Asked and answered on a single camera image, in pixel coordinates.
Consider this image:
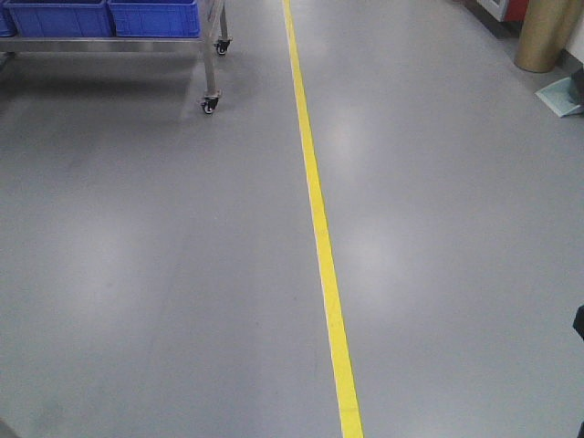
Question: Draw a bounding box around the stainless steel roller rack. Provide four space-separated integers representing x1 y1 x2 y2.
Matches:
1 1 232 115

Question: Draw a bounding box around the left blue plastic crate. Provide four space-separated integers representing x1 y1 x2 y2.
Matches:
107 1 201 38

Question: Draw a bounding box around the blue plastic crate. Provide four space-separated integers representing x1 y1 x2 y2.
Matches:
4 1 114 37
107 1 201 38
0 1 17 37

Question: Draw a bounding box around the red fire extinguisher stand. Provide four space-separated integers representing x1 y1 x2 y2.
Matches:
476 0 529 22

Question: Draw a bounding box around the yellow floor line tape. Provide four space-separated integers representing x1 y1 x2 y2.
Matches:
282 1 365 438

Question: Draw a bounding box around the light blue dustpan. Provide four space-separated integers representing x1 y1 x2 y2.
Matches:
536 77 583 118

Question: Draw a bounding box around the far potted plant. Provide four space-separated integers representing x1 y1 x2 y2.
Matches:
514 0 583 73

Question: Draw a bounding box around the right blue plastic crate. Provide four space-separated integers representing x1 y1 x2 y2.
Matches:
4 1 114 37

